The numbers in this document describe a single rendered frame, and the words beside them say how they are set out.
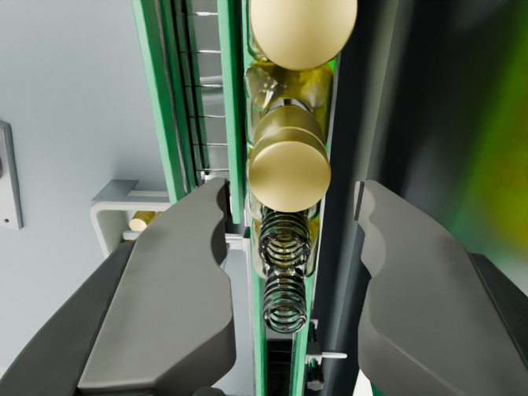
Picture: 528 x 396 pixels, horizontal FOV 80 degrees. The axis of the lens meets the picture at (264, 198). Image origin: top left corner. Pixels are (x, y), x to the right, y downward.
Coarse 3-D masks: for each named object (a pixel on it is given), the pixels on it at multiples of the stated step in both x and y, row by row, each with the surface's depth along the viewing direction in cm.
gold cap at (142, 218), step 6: (138, 216) 59; (144, 216) 59; (150, 216) 61; (132, 222) 59; (138, 222) 59; (144, 222) 59; (150, 222) 61; (132, 228) 60; (138, 228) 59; (144, 228) 59
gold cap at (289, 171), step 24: (264, 120) 16; (288, 120) 14; (312, 120) 15; (264, 144) 13; (288, 144) 12; (312, 144) 12; (264, 168) 13; (288, 168) 13; (312, 168) 13; (264, 192) 13; (288, 192) 13; (312, 192) 13
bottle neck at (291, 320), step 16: (272, 272) 23; (288, 272) 22; (272, 288) 22; (288, 288) 21; (304, 288) 22; (272, 304) 20; (288, 304) 20; (304, 304) 21; (272, 320) 21; (288, 320) 22; (304, 320) 20
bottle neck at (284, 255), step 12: (264, 204) 21; (264, 216) 19; (276, 216) 18; (288, 216) 18; (300, 216) 19; (264, 228) 18; (276, 228) 17; (288, 228) 17; (300, 228) 18; (264, 240) 17; (276, 240) 20; (288, 240) 20; (300, 240) 17; (264, 252) 18; (276, 252) 19; (288, 252) 19; (300, 252) 18; (276, 264) 18; (288, 264) 18; (300, 264) 18
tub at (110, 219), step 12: (96, 204) 54; (108, 204) 54; (120, 204) 54; (132, 204) 54; (144, 204) 54; (156, 204) 54; (168, 204) 53; (96, 216) 55; (108, 216) 59; (120, 216) 63; (132, 216) 64; (96, 228) 57; (108, 228) 59; (120, 228) 63; (108, 240) 59; (120, 240) 63; (108, 252) 60
